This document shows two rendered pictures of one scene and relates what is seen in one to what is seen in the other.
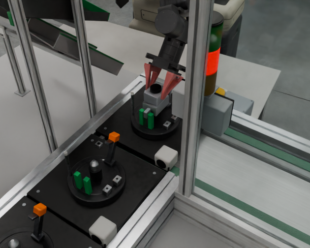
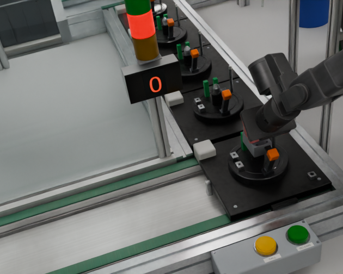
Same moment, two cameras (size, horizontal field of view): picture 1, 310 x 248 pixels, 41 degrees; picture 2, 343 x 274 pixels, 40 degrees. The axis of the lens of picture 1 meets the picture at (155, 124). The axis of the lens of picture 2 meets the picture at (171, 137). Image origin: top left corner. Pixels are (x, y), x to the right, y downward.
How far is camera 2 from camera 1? 1.44 m
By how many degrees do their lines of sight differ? 88
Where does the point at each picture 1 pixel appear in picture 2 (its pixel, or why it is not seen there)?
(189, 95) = not seen: hidden behind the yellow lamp
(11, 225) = (219, 68)
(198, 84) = not seen: hidden behind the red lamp
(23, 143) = (334, 115)
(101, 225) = (175, 94)
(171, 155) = (198, 148)
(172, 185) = (176, 148)
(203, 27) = not seen: outside the picture
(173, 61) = (255, 115)
